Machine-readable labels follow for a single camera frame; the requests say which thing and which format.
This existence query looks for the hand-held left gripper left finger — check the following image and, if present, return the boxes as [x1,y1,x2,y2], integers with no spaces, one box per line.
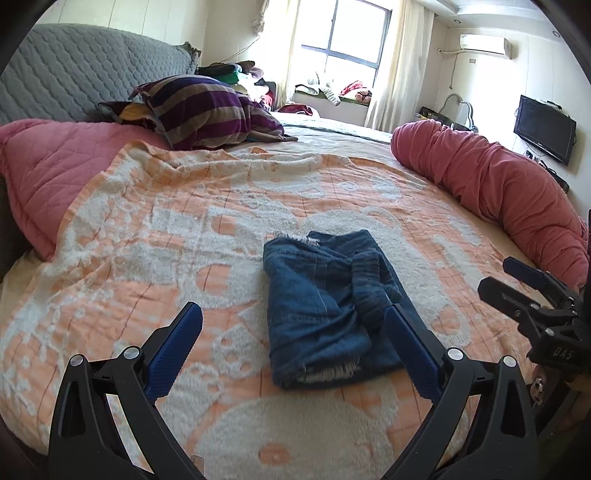
[48,301,206,480]

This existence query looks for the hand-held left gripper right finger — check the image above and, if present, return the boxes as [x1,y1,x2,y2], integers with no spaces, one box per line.
[383,302,539,480]

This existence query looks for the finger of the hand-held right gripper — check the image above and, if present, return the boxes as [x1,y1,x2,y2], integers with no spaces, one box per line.
[478,276,573,322]
[502,257,577,303]

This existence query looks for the blue denim pants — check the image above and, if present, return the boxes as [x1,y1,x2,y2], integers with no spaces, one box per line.
[262,229,407,391]

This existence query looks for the red rolled duvet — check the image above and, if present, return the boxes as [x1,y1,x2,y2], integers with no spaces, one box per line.
[390,121,591,291]

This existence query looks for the orange white patterned blanket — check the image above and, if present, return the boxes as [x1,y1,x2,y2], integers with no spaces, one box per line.
[0,141,555,480]

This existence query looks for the black television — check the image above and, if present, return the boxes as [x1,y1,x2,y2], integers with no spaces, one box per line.
[513,95,578,167]

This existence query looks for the pink quilted pillow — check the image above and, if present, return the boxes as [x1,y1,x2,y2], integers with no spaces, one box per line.
[0,119,171,261]

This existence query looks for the white air conditioner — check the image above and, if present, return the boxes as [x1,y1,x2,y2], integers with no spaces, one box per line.
[459,33,513,59]

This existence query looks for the grey bedspread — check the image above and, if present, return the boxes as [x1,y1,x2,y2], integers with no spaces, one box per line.
[272,111,393,144]

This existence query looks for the cream curtain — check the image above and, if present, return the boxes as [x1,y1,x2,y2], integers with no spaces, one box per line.
[365,0,435,132]
[253,0,303,112]

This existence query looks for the purple striped pillow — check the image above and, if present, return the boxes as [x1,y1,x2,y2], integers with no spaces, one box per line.
[130,75,298,151]

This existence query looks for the red garment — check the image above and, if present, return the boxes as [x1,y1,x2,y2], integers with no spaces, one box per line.
[339,80,372,100]

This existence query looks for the white garment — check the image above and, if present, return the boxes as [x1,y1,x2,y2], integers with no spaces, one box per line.
[305,71,343,107]

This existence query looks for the pile of clothes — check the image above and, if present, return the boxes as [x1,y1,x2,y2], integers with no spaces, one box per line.
[196,60,278,109]

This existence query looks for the grey quilted headboard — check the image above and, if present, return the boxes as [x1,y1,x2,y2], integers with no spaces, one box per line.
[0,23,201,125]

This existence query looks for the window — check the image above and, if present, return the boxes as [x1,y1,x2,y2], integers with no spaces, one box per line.
[300,0,392,84]

